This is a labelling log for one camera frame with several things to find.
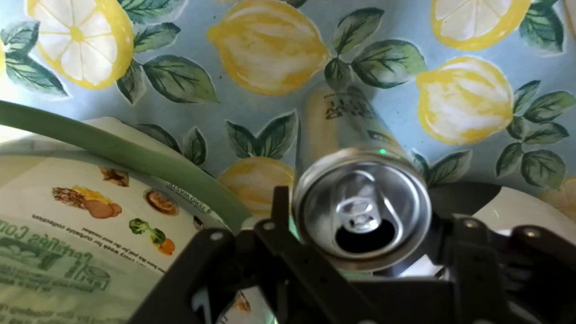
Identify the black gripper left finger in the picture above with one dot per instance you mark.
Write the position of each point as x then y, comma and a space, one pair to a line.
216, 265

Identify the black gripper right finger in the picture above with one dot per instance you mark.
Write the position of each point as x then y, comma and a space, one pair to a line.
520, 277

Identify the green compost bin with lid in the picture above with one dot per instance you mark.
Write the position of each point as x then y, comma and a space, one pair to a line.
94, 216

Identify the aluminium drink can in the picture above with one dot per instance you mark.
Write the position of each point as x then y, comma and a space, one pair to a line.
357, 198

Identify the lemon print tablecloth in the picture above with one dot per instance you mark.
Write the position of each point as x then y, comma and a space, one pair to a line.
472, 88

